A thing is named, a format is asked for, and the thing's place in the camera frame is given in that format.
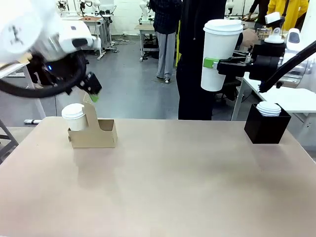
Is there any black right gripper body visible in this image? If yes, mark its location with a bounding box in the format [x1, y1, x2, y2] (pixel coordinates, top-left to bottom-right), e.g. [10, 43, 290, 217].
[248, 43, 285, 81]

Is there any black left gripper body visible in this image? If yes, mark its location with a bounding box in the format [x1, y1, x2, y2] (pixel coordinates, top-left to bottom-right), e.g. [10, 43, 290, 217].
[79, 71, 103, 96]

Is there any tall white lidded paper cup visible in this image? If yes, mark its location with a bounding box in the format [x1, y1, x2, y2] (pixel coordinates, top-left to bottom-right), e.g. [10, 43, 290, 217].
[200, 19, 244, 92]

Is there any small white lidded paper cup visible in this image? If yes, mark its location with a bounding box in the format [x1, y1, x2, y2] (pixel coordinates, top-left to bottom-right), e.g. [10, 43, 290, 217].
[61, 103, 87, 131]

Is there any brown cardboard cup carrier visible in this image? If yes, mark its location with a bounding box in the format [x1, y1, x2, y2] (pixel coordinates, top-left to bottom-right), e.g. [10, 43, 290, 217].
[68, 92, 118, 149]

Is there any person's left hand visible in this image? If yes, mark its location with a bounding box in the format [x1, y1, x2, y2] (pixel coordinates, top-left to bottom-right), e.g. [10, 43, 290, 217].
[241, 28, 259, 47]

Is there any person in black clothes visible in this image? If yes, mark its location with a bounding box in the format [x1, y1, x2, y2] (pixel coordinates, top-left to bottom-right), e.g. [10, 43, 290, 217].
[175, 0, 247, 121]

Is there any white side table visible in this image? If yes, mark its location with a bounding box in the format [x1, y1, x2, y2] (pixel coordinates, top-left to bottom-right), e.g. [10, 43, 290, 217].
[231, 71, 316, 129]

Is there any stack of white lids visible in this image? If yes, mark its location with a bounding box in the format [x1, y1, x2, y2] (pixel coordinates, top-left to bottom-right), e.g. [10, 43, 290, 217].
[256, 101, 282, 117]

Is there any person in grey trousers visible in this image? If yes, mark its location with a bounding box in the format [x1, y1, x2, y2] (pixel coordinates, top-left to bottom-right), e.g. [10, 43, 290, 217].
[149, 0, 183, 83]

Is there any person in yellow jacket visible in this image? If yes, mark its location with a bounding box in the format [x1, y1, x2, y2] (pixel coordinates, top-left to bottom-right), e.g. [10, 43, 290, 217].
[267, 0, 310, 32]

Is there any black square box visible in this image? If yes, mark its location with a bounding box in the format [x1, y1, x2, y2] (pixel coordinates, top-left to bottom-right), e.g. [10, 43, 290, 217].
[243, 102, 292, 144]

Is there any small white background table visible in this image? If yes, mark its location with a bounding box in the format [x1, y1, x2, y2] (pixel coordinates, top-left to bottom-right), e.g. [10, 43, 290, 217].
[134, 23, 160, 62]

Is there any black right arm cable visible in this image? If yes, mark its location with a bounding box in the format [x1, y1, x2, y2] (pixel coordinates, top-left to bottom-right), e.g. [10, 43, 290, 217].
[258, 40, 316, 93]

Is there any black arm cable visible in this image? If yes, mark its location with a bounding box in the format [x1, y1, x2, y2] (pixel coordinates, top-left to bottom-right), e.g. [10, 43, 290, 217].
[258, 40, 316, 93]
[0, 49, 87, 99]

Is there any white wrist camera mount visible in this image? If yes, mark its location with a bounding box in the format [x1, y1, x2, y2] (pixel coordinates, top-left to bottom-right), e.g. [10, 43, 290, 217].
[264, 27, 285, 44]

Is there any white workbench with cables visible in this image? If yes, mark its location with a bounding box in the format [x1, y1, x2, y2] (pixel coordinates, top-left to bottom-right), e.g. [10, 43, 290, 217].
[60, 13, 119, 60]

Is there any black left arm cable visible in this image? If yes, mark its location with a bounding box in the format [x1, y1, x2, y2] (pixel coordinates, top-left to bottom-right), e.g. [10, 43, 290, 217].
[0, 49, 87, 99]

